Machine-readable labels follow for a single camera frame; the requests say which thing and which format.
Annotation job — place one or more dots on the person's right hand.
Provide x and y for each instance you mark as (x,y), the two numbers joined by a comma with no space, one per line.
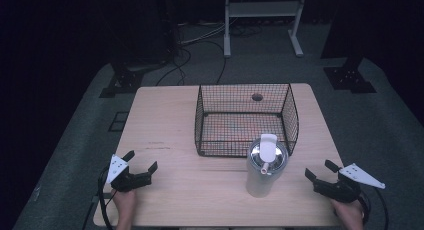
(348,215)

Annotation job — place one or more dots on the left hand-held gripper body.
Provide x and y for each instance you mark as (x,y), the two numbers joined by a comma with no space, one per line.
(131,181)

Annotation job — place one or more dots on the person's left hand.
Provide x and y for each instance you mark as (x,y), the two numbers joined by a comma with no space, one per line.
(125,205)

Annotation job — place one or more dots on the white metal stand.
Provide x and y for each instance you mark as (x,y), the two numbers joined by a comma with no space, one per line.
(263,9)

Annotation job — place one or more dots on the white bottle with steel lid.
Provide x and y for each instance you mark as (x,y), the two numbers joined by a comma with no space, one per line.
(263,176)

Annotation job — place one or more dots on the black stand base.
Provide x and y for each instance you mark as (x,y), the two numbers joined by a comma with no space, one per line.
(125,81)
(348,78)

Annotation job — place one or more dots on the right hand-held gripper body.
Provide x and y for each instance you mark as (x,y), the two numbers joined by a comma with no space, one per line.
(336,189)

